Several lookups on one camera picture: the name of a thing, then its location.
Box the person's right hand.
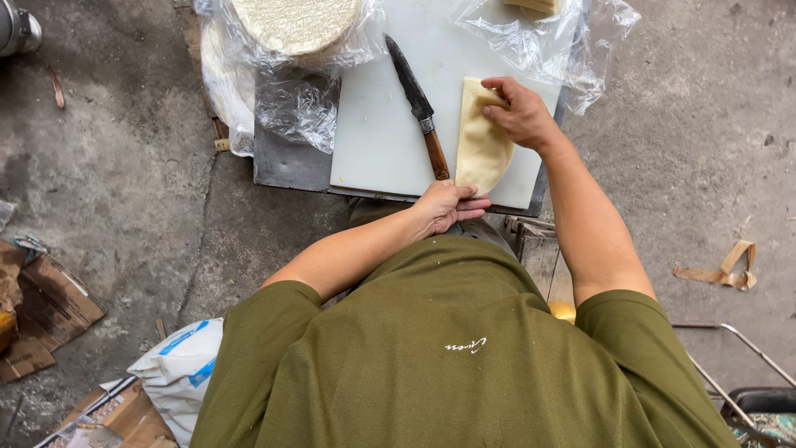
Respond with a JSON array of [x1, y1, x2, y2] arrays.
[[481, 76, 561, 153]]

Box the person's left hand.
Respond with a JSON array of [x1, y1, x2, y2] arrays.
[[413, 180, 492, 238]]

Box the pale dough sheet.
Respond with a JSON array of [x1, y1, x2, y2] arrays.
[[455, 76, 516, 197]]

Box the wooden crate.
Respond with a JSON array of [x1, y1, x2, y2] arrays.
[[503, 214, 577, 306]]

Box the grey trousers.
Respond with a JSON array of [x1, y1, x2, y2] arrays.
[[346, 197, 518, 257]]

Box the white plastic cutting board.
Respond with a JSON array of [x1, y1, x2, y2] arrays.
[[330, 0, 564, 211]]

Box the yellow round object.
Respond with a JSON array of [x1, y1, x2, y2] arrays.
[[547, 300, 578, 325]]

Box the olive green shirt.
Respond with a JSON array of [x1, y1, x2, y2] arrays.
[[189, 234, 741, 448]]

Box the large clear plastic sheet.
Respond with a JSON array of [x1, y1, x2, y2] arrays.
[[453, 0, 643, 117]]

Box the grey low table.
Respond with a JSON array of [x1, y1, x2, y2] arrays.
[[253, 67, 570, 219]]

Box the crumpled clear plastic bag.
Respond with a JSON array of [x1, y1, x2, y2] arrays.
[[254, 68, 342, 155]]

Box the pale cut dough stack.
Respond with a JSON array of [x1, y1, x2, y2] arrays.
[[503, 0, 563, 17]]

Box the stack of round wrappers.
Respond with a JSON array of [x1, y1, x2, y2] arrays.
[[229, 0, 362, 58]]

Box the brown tape strip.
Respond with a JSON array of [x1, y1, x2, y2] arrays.
[[672, 239, 759, 292]]

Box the clear plastic wrapper bag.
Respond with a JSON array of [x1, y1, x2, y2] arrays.
[[193, 0, 390, 158]]

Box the white printed sack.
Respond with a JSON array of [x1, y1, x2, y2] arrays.
[[127, 318, 225, 448]]

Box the patterned teal cloth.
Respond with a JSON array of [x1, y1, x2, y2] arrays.
[[731, 412, 796, 448]]

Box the printed cardboard box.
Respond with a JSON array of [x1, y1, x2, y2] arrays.
[[32, 376, 179, 448]]

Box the dry brown leaf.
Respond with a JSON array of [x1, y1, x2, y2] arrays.
[[48, 66, 67, 111]]

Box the torn brown cardboard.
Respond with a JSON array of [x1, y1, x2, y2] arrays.
[[0, 239, 108, 385]]

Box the metal pot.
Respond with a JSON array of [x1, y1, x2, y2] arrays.
[[0, 0, 44, 58]]

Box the knife with wooden handle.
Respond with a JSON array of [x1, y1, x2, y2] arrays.
[[383, 34, 451, 182]]

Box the metal chair frame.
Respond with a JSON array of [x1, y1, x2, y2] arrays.
[[671, 321, 796, 448]]

